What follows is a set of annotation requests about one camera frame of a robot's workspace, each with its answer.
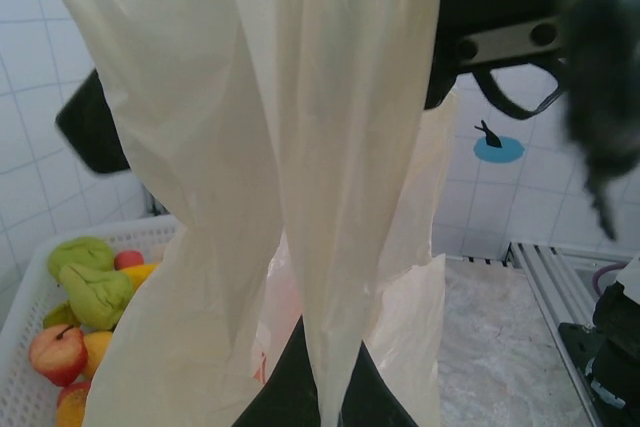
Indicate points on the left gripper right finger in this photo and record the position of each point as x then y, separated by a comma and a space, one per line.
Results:
375, 397

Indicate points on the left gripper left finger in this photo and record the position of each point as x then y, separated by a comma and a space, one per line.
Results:
285, 387

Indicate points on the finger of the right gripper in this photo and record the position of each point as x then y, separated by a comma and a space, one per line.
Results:
605, 72
92, 127

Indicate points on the cream plastic bag orange prints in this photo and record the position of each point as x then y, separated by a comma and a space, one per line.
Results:
200, 147

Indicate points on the white plastic mesh basket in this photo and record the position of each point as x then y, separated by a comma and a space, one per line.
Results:
20, 347

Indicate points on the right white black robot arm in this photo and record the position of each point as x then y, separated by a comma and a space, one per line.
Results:
620, 327

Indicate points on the green bumpy fake fruit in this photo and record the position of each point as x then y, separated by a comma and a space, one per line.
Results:
80, 253

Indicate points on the small red fake strawberry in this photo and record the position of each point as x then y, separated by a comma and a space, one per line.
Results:
129, 259

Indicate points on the yellow fake banana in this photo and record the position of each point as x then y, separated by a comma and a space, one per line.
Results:
142, 274

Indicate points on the green fake pear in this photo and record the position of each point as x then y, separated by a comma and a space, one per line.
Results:
95, 297

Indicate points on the yellow fake peach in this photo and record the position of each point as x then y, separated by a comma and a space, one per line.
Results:
98, 352

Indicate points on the round orange fake fruit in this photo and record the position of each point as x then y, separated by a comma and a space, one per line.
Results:
75, 404

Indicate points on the red yellow fake apple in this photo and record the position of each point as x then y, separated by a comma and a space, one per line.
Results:
57, 354

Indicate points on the blue oval dolphin sticker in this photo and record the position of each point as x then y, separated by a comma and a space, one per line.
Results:
497, 149

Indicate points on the marble pattern table cover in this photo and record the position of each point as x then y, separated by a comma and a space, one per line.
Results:
500, 347

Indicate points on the black mounting plate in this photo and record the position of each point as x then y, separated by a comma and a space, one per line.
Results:
575, 347

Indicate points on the aluminium corner post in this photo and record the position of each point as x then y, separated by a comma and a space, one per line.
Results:
152, 199

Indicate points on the aluminium side rail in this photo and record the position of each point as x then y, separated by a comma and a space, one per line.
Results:
480, 258

